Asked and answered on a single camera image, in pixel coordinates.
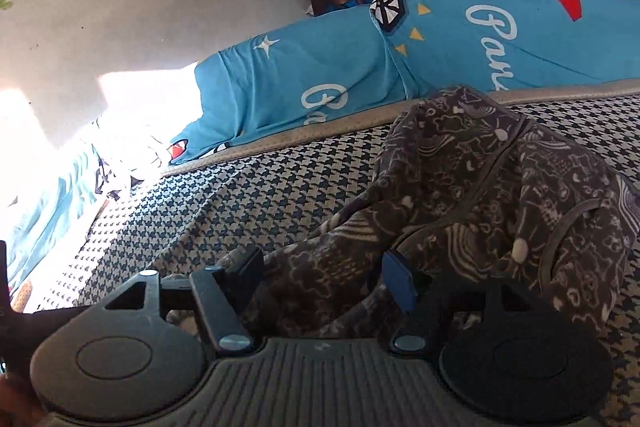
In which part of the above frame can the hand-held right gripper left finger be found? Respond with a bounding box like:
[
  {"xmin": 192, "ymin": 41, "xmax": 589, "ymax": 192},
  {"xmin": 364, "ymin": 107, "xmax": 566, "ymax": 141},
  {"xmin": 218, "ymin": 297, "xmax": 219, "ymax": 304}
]
[{"xmin": 102, "ymin": 249, "xmax": 265, "ymax": 356}]

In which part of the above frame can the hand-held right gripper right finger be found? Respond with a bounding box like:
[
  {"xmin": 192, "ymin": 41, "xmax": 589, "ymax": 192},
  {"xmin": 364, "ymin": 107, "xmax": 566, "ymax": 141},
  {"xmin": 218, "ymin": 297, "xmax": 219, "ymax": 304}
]
[{"xmin": 382, "ymin": 251, "xmax": 531, "ymax": 354}]

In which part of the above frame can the grey patterned fleece jacket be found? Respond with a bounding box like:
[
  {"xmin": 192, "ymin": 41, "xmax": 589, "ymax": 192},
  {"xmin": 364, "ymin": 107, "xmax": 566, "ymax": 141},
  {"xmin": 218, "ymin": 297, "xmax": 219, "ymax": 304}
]
[{"xmin": 165, "ymin": 84, "xmax": 640, "ymax": 343}]

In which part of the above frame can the houndstooth sofa seat cover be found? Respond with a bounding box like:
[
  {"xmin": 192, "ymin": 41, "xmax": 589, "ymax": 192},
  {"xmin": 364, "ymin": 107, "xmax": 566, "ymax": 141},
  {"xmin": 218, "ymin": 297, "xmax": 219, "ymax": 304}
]
[{"xmin": 10, "ymin": 89, "xmax": 640, "ymax": 427}]

